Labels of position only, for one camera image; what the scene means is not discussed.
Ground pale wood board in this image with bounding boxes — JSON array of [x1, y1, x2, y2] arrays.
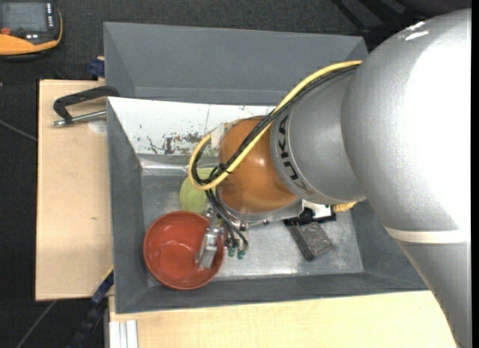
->
[[35, 79, 115, 302]]

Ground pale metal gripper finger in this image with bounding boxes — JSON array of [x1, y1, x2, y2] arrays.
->
[[195, 226, 221, 270], [215, 228, 227, 261]]

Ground light green plate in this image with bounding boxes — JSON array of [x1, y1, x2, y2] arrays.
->
[[179, 168, 211, 216]]

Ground red bowl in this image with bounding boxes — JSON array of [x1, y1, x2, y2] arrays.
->
[[142, 210, 226, 290]]

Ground grey metal bin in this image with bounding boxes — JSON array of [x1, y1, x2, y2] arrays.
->
[[103, 21, 430, 314]]

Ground dark grey flat block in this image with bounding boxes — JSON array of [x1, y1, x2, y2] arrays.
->
[[287, 222, 335, 262]]

